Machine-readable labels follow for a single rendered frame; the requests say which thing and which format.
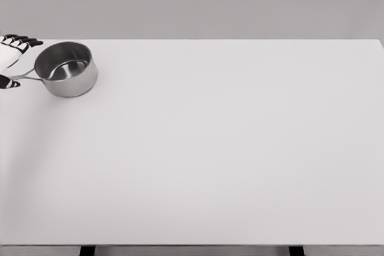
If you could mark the stainless steel saucepan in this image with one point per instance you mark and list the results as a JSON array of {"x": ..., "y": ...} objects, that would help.
[{"x": 72, "y": 79}]

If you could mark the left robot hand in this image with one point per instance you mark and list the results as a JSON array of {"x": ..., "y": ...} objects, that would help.
[{"x": 7, "y": 54}]

